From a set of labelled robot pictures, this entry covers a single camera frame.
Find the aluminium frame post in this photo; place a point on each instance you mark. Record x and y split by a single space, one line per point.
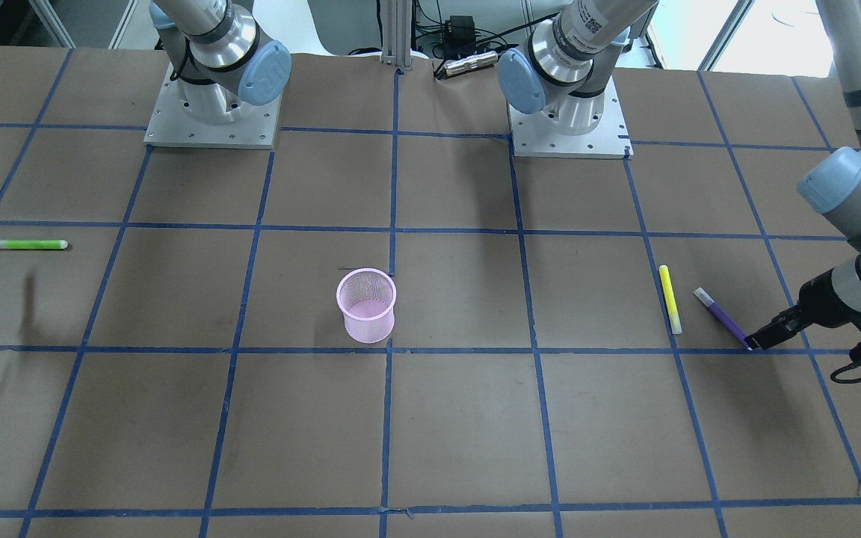
396 34

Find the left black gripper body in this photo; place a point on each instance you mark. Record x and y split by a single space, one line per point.
819 296

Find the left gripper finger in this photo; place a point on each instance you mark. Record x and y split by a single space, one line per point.
785 326

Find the green marker pen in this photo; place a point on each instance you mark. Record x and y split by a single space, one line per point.
16 244

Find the pink mesh cup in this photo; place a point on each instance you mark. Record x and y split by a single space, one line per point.
366 298

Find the yellow marker pen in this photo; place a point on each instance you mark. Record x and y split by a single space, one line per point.
671 306

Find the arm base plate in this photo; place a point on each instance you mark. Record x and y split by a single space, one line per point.
586 128
189 116

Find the black power adapter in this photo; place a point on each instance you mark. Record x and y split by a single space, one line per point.
459 30

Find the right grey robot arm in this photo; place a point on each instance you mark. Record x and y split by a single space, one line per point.
76 125

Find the purple marker pen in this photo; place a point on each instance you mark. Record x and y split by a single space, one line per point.
715 309

